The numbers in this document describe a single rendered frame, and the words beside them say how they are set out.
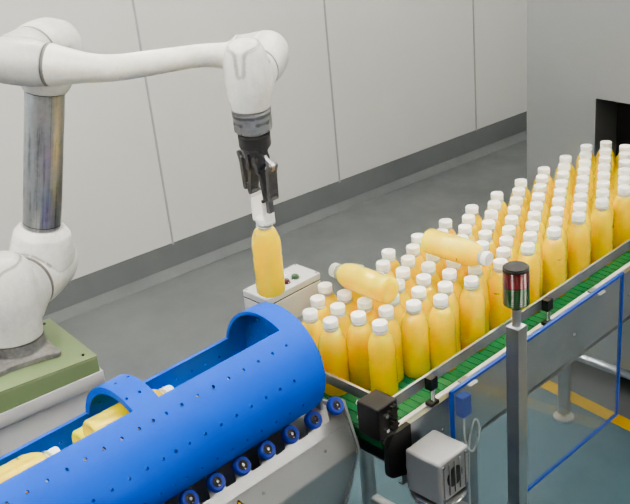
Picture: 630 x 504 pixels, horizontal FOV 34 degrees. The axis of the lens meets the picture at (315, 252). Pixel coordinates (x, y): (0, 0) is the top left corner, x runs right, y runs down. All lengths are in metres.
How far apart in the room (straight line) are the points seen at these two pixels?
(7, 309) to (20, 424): 0.29
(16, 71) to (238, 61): 0.53
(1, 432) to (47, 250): 0.48
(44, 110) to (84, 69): 0.28
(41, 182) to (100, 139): 2.46
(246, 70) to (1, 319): 0.90
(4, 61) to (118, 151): 2.80
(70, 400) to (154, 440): 0.65
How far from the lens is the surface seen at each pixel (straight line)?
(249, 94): 2.26
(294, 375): 2.30
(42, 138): 2.67
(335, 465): 2.52
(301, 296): 2.80
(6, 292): 2.63
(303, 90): 5.77
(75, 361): 2.69
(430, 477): 2.50
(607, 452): 3.96
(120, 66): 2.39
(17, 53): 2.45
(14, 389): 2.64
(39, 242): 2.76
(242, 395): 2.22
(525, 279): 2.43
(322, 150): 5.94
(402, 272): 2.77
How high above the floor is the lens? 2.35
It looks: 25 degrees down
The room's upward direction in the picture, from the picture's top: 6 degrees counter-clockwise
